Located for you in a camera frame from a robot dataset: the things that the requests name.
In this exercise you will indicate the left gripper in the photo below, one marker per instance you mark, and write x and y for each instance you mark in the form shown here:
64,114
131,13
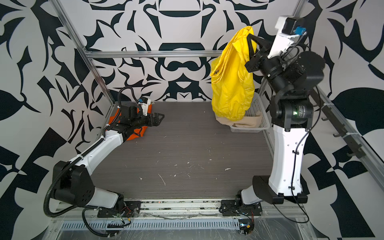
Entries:
157,121

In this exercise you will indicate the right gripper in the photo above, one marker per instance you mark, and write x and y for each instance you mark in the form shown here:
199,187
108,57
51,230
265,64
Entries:
261,59

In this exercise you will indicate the orange shorts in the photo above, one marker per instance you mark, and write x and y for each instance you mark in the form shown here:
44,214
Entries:
129,121

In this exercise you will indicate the yellow shorts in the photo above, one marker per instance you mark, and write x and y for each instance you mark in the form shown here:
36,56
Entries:
233,86

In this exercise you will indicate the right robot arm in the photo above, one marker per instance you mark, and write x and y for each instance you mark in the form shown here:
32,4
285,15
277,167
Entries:
292,116

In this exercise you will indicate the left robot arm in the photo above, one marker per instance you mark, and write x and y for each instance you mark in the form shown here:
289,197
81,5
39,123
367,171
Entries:
72,186

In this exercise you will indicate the beige shorts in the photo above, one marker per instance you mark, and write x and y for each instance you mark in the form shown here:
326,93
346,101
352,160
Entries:
245,122

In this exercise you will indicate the white laundry basket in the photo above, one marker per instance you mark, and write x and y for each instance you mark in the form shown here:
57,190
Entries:
257,111

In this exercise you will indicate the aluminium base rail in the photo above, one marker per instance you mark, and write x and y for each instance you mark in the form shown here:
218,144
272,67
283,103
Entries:
181,209

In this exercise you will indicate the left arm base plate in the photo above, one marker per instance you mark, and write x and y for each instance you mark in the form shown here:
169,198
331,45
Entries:
126,210

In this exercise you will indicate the white slotted cable duct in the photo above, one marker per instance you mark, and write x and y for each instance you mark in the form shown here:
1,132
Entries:
187,224

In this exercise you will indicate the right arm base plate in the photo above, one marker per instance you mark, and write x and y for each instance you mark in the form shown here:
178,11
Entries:
231,208

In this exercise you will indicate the aluminium cage frame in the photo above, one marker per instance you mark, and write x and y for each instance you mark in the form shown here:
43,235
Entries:
371,161

